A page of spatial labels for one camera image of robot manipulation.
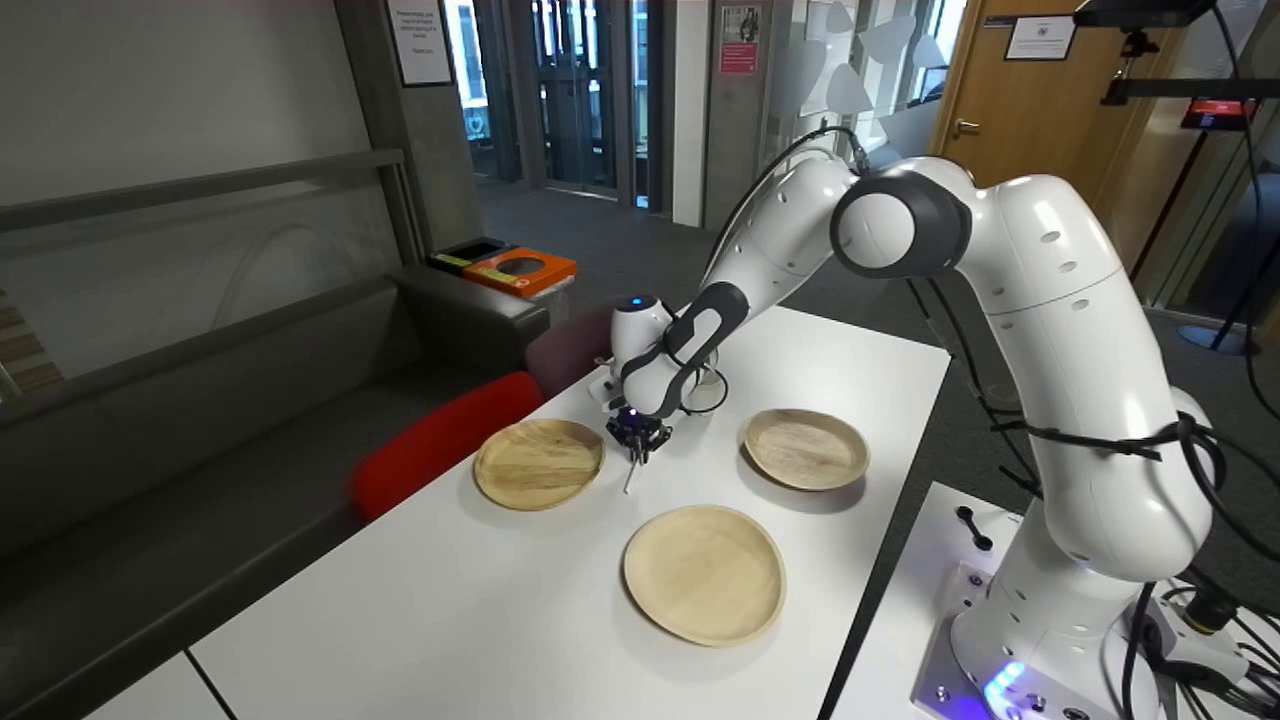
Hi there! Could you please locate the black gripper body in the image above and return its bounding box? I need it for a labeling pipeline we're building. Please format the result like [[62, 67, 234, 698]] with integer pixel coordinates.
[[606, 401, 672, 453]]

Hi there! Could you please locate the small brown grainy plate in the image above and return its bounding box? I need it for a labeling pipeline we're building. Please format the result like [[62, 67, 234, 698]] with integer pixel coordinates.
[[470, 415, 612, 516]]

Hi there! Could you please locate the pale smooth round plate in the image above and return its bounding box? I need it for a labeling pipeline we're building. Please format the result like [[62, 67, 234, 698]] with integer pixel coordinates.
[[616, 499, 788, 652]]

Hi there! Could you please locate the large brown streaked plate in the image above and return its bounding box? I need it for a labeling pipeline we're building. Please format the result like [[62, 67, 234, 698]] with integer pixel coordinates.
[[738, 402, 877, 494]]

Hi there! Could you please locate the red seat cushion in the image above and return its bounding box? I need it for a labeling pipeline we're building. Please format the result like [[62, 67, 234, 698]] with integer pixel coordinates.
[[347, 367, 551, 528]]

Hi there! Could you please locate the dark recycling bin lid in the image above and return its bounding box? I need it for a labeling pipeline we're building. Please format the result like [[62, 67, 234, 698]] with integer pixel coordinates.
[[427, 231, 512, 280]]

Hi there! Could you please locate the glass railing with handrail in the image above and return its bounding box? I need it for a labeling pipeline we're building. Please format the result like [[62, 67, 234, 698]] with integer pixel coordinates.
[[0, 140, 435, 431]]

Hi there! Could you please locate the grey sofa bench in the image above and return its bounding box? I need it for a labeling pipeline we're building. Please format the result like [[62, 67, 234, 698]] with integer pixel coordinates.
[[0, 256, 576, 720]]

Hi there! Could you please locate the wooden door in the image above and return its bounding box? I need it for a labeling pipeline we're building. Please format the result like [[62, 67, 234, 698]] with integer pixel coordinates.
[[934, 0, 1140, 292]]

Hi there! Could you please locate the white paper door sign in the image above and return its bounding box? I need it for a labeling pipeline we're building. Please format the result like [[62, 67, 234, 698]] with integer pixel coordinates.
[[1003, 11, 1081, 64]]

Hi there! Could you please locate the black tripod stand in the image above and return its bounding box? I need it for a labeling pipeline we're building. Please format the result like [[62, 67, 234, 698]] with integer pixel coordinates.
[[1071, 0, 1280, 338]]

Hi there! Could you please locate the pink wall sign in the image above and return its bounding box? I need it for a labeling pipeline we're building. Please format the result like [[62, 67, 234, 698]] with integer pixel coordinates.
[[716, 36, 765, 79]]

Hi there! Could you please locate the framed wall notice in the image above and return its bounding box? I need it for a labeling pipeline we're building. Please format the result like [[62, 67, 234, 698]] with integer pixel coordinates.
[[383, 0, 460, 92]]

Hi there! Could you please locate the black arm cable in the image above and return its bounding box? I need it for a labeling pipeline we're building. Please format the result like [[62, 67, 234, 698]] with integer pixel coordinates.
[[672, 115, 1280, 562]]

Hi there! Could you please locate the black cable bundle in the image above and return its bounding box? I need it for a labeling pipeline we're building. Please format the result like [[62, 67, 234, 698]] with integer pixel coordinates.
[[1125, 584, 1280, 720]]

